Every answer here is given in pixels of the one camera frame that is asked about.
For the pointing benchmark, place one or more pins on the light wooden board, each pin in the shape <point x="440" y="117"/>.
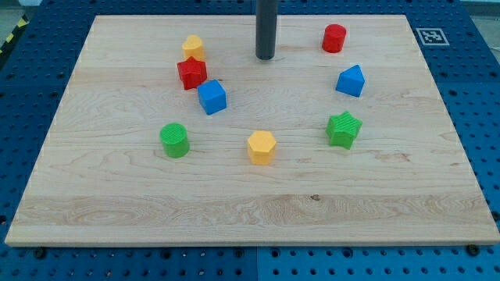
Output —
<point x="102" y="178"/>

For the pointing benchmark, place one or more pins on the yellow hexagon block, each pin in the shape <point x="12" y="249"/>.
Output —
<point x="261" y="147"/>

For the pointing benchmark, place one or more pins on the blue cube block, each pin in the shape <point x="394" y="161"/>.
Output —
<point x="212" y="97"/>

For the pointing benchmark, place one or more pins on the green cylinder block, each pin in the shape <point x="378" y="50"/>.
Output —
<point x="174" y="140"/>

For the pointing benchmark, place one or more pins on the red star block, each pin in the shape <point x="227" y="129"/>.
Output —
<point x="192" y="73"/>

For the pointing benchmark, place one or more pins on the green star block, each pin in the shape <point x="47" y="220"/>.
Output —
<point x="343" y="129"/>

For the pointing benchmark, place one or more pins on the yellow heart block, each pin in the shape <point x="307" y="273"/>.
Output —
<point x="193" y="48"/>

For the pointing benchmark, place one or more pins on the blue triangular prism block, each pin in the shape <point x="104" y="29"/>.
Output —
<point x="351" y="81"/>

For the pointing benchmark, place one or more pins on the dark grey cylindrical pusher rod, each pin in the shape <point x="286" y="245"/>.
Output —
<point x="265" y="28"/>

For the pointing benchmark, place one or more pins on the red cylinder block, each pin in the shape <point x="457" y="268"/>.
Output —
<point x="334" y="38"/>

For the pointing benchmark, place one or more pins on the white fiducial marker tag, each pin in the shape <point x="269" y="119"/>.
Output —
<point x="432" y="36"/>

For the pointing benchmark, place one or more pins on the black yellow hazard tape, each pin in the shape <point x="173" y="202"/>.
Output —
<point x="15" y="35"/>

